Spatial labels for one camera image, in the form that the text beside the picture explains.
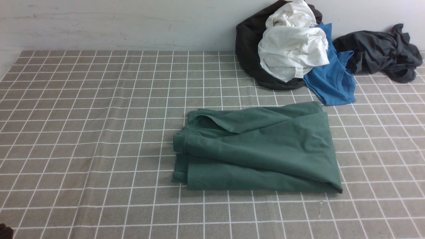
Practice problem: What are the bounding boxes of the white crumpled shirt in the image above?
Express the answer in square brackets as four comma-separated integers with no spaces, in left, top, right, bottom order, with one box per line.
[258,0,329,82]

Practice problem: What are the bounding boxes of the blue shirt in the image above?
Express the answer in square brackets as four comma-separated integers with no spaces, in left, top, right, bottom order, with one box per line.
[303,23,356,106]

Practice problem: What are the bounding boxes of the dark grey crumpled shirt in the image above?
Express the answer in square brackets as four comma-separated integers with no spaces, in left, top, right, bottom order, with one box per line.
[333,23,423,83]

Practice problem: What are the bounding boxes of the black garment in pile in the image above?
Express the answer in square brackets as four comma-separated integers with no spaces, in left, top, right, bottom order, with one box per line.
[235,0,323,91]

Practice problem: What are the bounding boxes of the green long-sleeved shirt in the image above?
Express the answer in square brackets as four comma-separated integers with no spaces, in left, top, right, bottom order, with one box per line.
[173,101,343,194]

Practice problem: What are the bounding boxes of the grey checkered tablecloth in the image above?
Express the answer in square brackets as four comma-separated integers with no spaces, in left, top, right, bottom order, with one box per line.
[0,50,425,239]

